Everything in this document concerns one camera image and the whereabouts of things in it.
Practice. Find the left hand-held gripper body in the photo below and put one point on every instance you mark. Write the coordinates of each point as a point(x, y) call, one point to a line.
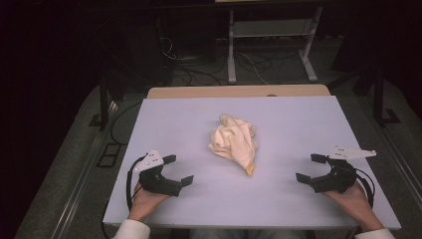
point(159, 184)

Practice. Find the black floor outlet frame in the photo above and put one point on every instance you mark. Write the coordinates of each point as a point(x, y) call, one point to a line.
point(109, 155)

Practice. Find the dark cabinet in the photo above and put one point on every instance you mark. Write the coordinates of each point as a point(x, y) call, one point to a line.
point(149, 53)

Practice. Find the black metal stand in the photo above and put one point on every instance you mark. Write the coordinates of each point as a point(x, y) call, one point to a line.
point(379, 99)
point(103, 106)

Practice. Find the light wooden table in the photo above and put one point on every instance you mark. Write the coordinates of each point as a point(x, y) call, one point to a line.
point(232, 91)

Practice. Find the white metal table frame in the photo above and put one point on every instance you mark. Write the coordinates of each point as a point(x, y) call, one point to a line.
point(231, 49)

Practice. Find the cream yellow garment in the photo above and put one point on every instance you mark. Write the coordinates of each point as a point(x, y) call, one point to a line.
point(235, 142)

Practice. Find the person's right hand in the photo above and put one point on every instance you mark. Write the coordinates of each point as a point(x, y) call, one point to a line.
point(356, 205)

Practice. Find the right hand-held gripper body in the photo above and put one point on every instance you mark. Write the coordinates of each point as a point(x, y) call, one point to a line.
point(338, 179)

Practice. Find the person's left hand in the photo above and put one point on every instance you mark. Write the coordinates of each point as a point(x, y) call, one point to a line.
point(144, 204)

